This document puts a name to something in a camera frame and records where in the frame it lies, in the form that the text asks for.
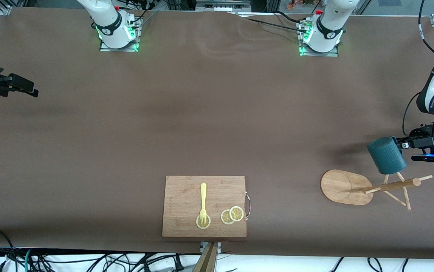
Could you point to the camera mount beam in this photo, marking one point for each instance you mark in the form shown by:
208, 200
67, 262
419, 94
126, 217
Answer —
206, 260

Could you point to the yellow lemon slice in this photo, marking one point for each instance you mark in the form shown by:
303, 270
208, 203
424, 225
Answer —
199, 225
236, 214
224, 218

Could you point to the white power strip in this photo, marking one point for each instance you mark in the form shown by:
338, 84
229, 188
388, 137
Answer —
222, 4

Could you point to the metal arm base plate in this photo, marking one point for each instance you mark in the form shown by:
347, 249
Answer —
334, 53
138, 37

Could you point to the wooden cup rack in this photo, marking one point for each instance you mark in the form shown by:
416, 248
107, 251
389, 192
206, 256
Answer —
341, 187

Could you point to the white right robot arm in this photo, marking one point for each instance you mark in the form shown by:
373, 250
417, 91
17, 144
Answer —
111, 30

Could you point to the bamboo cutting board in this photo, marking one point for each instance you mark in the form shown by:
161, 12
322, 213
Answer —
183, 200

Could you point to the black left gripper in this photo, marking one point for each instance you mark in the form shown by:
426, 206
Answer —
423, 142

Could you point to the yellow plastic fork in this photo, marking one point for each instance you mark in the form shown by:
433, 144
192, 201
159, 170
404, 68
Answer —
203, 196

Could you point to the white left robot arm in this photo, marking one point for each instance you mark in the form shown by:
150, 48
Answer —
328, 34

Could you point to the teal mug yellow inside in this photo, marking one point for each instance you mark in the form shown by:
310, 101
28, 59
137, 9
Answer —
387, 158

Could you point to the brown table mat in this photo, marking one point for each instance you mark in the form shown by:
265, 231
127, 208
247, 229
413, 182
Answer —
217, 113

